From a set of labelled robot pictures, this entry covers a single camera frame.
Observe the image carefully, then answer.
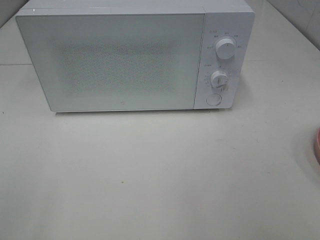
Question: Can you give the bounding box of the round white door button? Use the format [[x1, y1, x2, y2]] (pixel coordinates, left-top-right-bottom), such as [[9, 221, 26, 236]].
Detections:
[[206, 93, 222, 106]]

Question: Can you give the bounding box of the white microwave door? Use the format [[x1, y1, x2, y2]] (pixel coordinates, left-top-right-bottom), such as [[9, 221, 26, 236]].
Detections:
[[16, 14, 205, 112]]

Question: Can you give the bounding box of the pink plate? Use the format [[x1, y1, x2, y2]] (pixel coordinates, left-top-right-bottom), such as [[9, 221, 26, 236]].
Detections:
[[313, 128, 320, 164]]

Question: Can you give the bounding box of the lower white timer knob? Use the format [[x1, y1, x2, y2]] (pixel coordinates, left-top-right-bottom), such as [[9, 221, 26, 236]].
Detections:
[[210, 70, 229, 88]]

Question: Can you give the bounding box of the upper white power knob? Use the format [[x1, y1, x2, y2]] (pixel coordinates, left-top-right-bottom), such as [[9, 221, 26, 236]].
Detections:
[[215, 37, 237, 60]]

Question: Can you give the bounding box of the white microwave oven body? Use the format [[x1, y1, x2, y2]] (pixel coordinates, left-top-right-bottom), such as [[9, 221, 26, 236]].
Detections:
[[15, 0, 255, 111]]

